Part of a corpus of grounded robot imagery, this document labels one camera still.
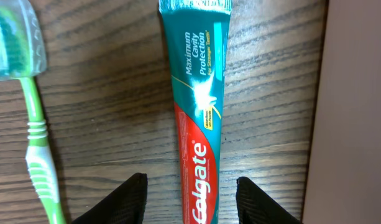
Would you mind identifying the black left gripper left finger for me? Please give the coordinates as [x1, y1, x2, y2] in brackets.
[72, 173, 148, 224]

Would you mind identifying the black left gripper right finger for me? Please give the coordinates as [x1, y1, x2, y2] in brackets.
[236, 177, 301, 224]

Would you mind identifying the Colgate toothpaste tube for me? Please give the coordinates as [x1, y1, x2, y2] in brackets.
[158, 0, 232, 224]

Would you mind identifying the green white toothbrush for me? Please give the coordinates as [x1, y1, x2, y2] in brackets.
[0, 0, 66, 224]

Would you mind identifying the white cardboard box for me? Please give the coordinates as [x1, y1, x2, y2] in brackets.
[303, 0, 381, 223]

